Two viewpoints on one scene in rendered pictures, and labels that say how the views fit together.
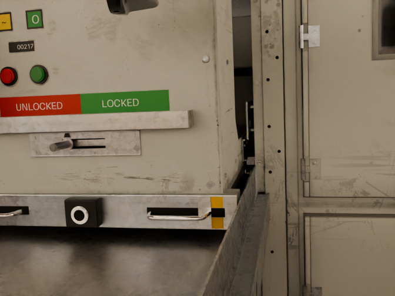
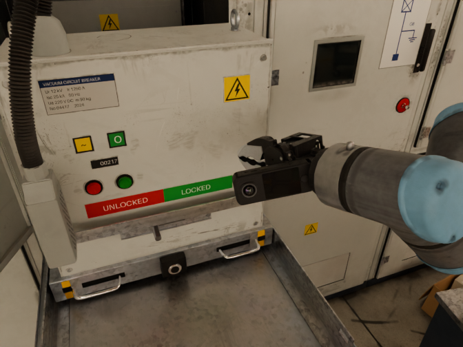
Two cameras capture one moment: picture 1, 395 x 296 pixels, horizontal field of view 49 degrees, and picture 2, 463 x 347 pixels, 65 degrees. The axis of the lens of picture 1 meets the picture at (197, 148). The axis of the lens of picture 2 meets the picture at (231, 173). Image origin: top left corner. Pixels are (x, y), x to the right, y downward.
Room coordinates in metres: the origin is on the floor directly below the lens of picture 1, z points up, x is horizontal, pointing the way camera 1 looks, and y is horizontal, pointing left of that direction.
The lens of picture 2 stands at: (0.13, 0.42, 1.55)
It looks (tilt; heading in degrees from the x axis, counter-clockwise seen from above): 32 degrees down; 328
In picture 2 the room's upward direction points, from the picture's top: straight up
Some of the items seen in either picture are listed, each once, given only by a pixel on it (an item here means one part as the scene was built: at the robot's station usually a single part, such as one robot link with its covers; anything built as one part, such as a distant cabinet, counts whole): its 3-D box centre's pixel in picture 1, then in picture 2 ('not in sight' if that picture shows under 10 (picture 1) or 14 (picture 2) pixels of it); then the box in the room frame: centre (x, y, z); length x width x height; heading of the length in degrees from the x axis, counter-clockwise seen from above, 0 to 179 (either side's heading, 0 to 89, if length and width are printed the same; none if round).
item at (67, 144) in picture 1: (61, 140); (155, 226); (0.74, 0.23, 1.02); 0.06 x 0.02 x 0.04; 168
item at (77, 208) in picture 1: (82, 212); (173, 265); (0.73, 0.21, 0.90); 0.06 x 0.03 x 0.05; 78
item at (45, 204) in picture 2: not in sight; (51, 216); (0.73, 0.42, 1.14); 0.08 x 0.05 x 0.17; 168
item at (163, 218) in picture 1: (178, 214); (240, 248); (0.70, 0.04, 0.90); 0.11 x 0.05 x 0.01; 78
